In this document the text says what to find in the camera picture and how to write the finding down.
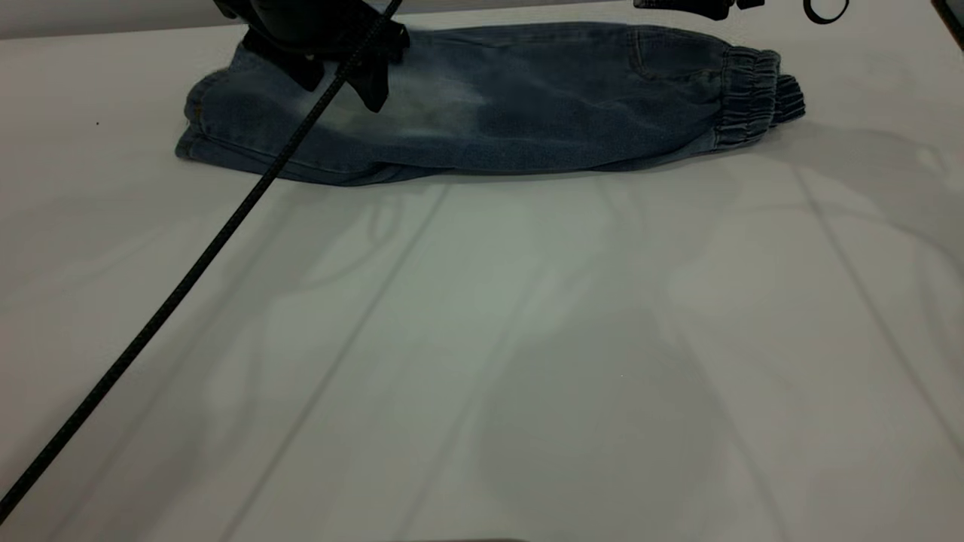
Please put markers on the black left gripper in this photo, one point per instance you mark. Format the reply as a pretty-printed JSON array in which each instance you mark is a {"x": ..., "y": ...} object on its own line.
[{"x": 301, "y": 22}]

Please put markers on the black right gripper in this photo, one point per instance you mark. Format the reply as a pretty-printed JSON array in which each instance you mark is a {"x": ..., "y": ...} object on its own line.
[{"x": 700, "y": 6}]

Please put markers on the blue denim shorts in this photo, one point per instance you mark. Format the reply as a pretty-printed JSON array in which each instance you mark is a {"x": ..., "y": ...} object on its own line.
[{"x": 542, "y": 113}]

